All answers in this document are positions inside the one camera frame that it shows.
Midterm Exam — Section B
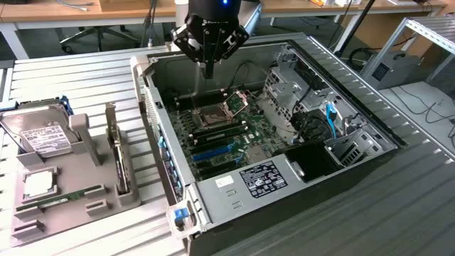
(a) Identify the green RAM stick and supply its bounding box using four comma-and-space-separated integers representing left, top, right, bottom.
16, 185, 103, 211

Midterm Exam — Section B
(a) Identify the black expansion slot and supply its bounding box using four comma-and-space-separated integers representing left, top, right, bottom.
199, 167, 240, 180
196, 159, 235, 171
190, 140, 231, 154

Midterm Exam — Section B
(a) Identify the blue expansion slot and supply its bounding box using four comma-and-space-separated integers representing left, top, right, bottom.
191, 147, 232, 161

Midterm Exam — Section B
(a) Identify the black slanted pole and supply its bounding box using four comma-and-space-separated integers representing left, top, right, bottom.
333, 0, 377, 58

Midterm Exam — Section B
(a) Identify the hanging grey cable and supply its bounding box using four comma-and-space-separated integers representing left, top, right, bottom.
142, 0, 159, 48

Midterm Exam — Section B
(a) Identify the grey chipset heat sink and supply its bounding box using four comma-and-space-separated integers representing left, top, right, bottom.
244, 147, 270, 164

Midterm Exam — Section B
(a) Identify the silver disk bay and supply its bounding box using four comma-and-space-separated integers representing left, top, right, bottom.
325, 127, 391, 167

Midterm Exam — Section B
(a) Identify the wooden desk with white frame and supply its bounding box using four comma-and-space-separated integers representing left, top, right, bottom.
259, 0, 449, 54
0, 0, 179, 61

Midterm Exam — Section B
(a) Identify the green motherboard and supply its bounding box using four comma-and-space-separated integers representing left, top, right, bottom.
167, 89, 298, 182

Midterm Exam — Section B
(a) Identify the grey parts rack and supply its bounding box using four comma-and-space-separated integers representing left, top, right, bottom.
10, 113, 144, 247

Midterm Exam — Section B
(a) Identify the metal socket cover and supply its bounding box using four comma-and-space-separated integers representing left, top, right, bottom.
220, 90, 255, 118

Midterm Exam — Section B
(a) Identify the silver hard disk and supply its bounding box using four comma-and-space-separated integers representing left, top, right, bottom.
0, 104, 82, 158

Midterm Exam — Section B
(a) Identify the blue plastic disk carrier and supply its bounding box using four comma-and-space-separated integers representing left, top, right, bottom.
0, 94, 74, 115

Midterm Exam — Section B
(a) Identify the grey cable with plug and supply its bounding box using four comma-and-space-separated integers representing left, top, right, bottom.
56, 0, 96, 12

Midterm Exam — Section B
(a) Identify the graphics card with metal bracket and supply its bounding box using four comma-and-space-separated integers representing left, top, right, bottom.
104, 102, 134, 196

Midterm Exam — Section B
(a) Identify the open black PC case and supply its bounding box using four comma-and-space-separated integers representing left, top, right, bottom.
130, 31, 410, 256

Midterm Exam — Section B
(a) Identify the black plastic shroud box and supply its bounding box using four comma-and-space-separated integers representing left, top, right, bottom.
273, 141, 346, 183

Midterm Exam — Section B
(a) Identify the blue wire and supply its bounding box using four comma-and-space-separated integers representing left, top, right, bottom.
325, 102, 339, 140

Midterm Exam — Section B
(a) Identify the black wire bundle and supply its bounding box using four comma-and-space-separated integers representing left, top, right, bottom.
290, 108, 331, 146

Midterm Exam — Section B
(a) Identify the silver perforated drive cage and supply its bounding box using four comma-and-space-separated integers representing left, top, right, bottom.
263, 44, 342, 134

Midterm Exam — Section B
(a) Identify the aluminium profile frame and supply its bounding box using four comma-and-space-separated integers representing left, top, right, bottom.
359, 15, 455, 83

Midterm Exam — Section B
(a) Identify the dark RAM stick with label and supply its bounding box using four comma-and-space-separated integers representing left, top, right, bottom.
191, 124, 248, 143

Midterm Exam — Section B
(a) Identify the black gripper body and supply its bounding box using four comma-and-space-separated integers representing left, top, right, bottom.
186, 0, 243, 52

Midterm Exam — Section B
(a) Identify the brown cardboard box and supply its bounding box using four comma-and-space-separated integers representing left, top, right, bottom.
98, 0, 155, 13

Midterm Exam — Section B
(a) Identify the CPU socket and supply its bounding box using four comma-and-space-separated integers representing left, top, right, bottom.
194, 105, 239, 130

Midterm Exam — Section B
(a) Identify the silver CPU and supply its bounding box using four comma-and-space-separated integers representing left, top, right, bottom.
23, 172, 59, 198

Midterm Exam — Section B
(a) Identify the office chair base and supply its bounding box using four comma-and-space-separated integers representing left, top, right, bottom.
59, 25, 142, 53

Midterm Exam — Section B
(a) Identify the blue case latch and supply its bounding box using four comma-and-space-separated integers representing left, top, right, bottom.
172, 207, 190, 222

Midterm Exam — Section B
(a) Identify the silver power supply unit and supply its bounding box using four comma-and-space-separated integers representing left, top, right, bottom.
194, 154, 307, 233

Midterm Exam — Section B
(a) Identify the thin black wire loop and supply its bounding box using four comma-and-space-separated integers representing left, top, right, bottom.
230, 61, 266, 90

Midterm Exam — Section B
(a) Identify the thin black cable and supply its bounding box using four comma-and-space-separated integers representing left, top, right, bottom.
389, 85, 455, 125

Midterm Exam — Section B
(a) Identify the grey computer tower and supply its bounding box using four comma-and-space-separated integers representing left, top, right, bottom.
370, 50, 433, 91

